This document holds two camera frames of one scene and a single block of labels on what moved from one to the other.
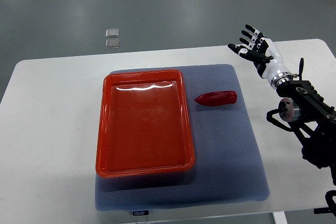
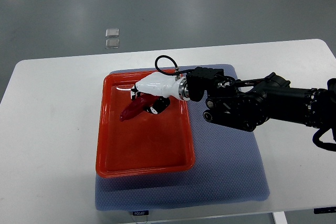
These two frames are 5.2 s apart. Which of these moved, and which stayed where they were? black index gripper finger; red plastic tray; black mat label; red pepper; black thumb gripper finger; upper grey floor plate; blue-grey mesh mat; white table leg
Moved: red pepper; black index gripper finger; black thumb gripper finger
Stayed: red plastic tray; blue-grey mesh mat; upper grey floor plate; black mat label; white table leg
